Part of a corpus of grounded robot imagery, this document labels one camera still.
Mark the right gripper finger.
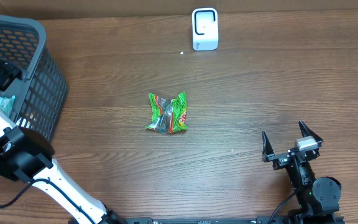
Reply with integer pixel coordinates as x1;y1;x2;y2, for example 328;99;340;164
298;120;323;144
262;131;275;162

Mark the green snack packet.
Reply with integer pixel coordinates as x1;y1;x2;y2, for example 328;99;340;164
145;91;188;134

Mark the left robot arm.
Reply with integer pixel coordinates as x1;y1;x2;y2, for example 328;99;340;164
0;60;124;223

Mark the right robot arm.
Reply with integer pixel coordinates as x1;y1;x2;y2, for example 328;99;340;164
259;121;344;224

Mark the white barcode scanner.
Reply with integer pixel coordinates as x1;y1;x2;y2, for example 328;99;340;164
191;7;219;51

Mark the teal white pouch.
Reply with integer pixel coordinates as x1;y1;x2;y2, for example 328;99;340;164
0;96;16;118

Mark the grey plastic mesh basket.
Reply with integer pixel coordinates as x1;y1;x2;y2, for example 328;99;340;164
0;15;68;144

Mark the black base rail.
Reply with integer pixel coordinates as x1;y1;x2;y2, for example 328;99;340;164
68;216;345;224

